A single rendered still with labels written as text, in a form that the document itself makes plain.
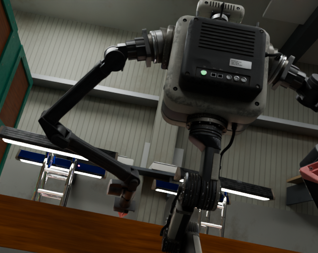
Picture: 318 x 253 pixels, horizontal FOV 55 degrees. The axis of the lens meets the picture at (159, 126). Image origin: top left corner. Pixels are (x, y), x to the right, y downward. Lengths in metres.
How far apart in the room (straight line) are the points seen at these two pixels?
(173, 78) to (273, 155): 3.45
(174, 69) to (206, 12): 0.39
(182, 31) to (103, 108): 3.21
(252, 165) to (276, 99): 1.05
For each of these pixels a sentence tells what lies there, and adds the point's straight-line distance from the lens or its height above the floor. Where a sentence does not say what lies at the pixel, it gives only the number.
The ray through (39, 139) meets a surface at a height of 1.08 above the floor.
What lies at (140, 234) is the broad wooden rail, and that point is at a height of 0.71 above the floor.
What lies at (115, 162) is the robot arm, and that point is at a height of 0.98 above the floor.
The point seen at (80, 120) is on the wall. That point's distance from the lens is 4.19.
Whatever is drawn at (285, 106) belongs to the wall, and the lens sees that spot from 4.66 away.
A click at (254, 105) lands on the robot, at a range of 1.00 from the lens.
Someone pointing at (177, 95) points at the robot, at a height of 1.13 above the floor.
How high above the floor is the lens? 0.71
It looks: 20 degrees up
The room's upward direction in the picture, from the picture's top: 11 degrees clockwise
